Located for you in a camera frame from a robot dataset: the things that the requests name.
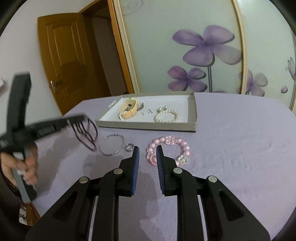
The thin silver bangle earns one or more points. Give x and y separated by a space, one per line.
115 134

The floral glass wardrobe door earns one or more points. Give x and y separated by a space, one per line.
161 58
266 46

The person's left hand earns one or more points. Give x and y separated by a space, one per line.
31 166

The wooden door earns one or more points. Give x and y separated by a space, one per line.
67 58

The pink wall shelf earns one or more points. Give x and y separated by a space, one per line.
1 83

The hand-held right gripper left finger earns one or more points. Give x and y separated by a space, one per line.
135 172

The grey cardboard box tray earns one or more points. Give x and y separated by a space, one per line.
143 127

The beige wrist watch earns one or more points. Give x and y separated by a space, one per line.
127 113

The wooden door frame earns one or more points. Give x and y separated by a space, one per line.
120 46

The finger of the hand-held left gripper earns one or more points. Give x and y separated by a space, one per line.
69 121

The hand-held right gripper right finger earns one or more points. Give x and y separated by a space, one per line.
160 172

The purple bedsheet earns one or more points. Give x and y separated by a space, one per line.
231 150

